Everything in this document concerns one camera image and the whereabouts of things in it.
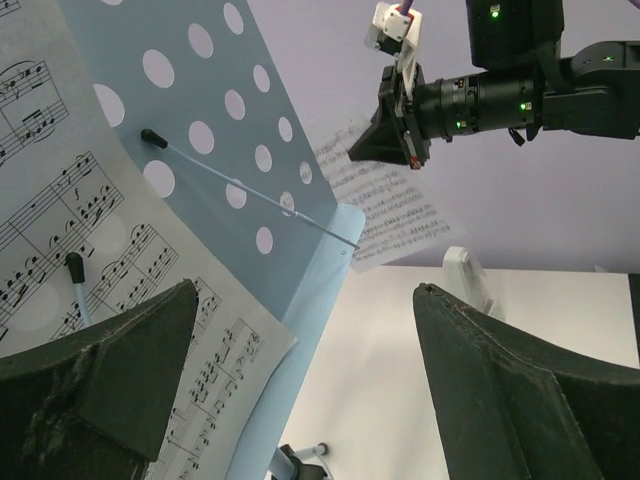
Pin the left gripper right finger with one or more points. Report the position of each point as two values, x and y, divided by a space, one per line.
510 405

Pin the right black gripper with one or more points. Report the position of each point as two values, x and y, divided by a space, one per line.
401 130

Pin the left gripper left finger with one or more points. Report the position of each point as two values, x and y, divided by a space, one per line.
95 404

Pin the sheet music page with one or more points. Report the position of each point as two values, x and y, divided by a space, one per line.
402 216
84 238

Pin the grey metronome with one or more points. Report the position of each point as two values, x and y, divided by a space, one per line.
466 279

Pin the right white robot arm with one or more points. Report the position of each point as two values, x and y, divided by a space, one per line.
524 84

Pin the light blue music stand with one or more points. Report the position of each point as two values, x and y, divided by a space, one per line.
201 92

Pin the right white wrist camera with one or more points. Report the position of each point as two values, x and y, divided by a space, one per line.
395 30

